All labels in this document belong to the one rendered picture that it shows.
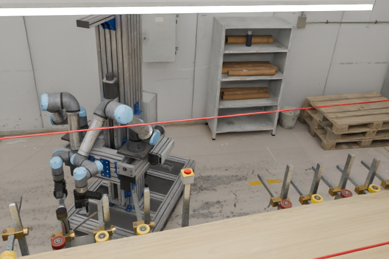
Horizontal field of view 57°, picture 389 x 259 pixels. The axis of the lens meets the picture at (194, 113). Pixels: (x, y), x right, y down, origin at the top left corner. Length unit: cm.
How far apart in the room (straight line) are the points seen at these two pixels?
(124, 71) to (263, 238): 151
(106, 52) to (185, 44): 205
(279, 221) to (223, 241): 43
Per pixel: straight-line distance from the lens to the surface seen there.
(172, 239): 231
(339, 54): 556
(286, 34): 473
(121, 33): 265
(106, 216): 236
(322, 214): 267
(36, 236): 373
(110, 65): 276
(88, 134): 238
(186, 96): 494
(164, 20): 428
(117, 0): 136
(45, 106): 253
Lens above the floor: 262
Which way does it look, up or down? 29 degrees down
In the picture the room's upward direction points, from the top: 3 degrees clockwise
